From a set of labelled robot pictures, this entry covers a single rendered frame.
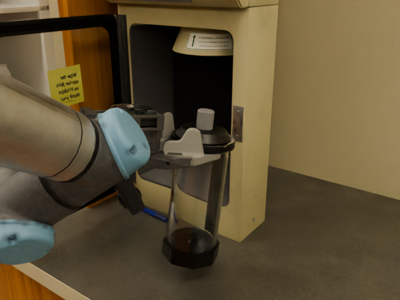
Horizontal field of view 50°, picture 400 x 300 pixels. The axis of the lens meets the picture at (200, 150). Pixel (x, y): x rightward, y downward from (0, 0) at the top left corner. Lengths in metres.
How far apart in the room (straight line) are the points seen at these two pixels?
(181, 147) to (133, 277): 0.30
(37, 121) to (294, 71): 0.93
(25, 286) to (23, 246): 0.55
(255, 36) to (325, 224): 0.46
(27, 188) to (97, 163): 0.10
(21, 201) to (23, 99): 0.17
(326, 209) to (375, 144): 0.22
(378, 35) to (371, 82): 0.11
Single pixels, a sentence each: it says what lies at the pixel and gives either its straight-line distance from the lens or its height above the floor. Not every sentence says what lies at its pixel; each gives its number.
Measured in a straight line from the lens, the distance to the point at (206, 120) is 0.69.
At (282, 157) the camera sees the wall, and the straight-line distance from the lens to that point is 1.30.
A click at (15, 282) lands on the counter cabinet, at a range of 1.11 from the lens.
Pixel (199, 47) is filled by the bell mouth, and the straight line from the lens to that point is 0.86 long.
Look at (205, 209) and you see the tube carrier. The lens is 0.72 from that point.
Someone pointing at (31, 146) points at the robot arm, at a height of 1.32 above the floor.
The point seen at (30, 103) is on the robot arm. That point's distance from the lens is 0.38.
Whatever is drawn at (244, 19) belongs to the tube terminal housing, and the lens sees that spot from 0.78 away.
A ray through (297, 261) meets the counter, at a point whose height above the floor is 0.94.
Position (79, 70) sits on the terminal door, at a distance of 0.90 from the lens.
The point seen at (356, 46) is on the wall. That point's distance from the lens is 1.16.
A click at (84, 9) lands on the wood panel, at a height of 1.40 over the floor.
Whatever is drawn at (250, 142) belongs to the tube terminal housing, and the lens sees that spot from 0.85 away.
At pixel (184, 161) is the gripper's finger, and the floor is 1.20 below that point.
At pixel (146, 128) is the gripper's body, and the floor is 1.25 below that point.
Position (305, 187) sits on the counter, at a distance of 1.18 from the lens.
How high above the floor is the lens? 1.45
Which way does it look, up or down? 22 degrees down
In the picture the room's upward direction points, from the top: straight up
